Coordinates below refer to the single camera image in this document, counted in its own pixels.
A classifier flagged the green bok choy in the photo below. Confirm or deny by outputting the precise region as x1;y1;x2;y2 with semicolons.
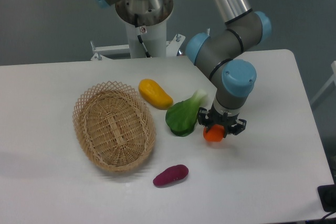
165;89;207;137

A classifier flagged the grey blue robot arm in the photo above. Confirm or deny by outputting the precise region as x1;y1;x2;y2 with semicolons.
96;0;271;138

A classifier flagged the black device at table corner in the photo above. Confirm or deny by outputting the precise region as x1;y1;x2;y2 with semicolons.
317;185;335;212

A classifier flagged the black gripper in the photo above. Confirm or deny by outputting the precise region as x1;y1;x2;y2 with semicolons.
197;107;247;138

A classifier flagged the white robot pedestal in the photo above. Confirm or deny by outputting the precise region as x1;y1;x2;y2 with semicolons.
90;0;211;61

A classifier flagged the woven wicker basket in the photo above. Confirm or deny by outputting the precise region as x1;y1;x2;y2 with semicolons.
73;81;156;173

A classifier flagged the white frame at right edge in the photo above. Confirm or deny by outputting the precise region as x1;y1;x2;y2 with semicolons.
310;61;335;110

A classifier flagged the purple sweet potato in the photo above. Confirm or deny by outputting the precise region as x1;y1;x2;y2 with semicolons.
153;164;189;187

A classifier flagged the black cable on pedestal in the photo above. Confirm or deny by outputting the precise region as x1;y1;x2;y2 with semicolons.
134;14;152;58

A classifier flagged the yellow mango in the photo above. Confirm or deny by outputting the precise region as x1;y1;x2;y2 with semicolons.
138;79;173;110

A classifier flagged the orange fruit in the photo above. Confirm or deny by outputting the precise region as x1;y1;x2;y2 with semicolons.
203;125;225;142

